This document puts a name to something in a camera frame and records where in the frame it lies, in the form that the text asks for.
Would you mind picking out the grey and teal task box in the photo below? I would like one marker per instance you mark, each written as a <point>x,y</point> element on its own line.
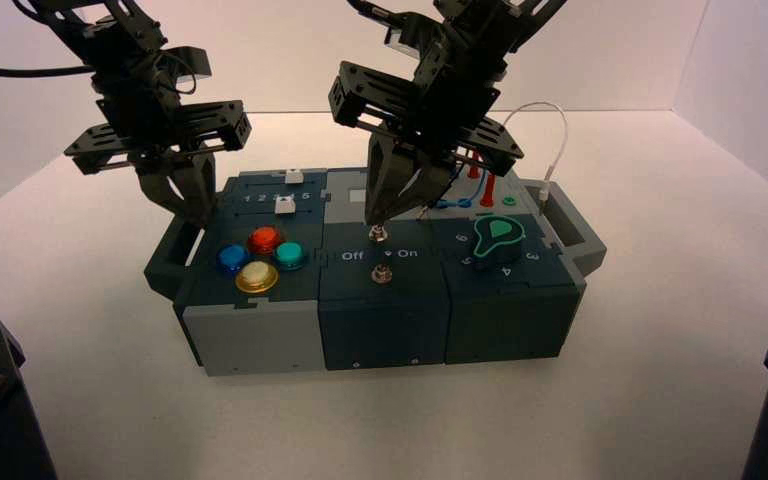
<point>377,324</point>

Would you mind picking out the metal toggle switch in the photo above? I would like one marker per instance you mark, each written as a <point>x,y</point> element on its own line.
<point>377,234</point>
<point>379,273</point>

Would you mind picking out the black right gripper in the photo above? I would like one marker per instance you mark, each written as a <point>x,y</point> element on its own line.
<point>437,106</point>

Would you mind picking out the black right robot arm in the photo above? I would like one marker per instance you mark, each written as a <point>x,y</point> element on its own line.
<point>490,13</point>

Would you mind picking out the white slider knob down arrow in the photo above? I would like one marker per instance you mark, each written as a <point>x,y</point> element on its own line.
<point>294,176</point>

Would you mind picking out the white slider knob up arrow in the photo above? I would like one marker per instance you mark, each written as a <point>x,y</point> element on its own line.
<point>284,205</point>

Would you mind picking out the yellow push button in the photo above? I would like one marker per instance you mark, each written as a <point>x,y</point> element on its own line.
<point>256,277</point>

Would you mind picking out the green rotary knob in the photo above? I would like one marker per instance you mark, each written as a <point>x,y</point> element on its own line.
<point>498,240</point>

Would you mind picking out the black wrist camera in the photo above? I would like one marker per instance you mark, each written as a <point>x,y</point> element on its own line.
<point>185,66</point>
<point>414,30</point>

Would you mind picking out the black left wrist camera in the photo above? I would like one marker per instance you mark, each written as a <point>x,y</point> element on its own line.
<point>185,66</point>

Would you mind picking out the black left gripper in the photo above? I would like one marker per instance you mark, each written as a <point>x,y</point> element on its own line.
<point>145,126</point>

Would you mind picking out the blue push button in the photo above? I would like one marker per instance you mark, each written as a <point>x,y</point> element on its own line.
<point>232,259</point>

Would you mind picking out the teal push button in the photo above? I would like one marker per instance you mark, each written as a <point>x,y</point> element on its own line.
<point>289,255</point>

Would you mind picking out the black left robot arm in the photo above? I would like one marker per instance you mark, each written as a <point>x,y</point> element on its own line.
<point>92,26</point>

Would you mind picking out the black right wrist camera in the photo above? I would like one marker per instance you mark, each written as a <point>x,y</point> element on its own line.
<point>414,30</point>

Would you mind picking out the green jack socket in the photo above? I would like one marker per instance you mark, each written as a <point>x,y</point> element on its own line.
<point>508,200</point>

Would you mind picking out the red push button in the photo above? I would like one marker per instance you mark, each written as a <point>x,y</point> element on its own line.
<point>265,240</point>

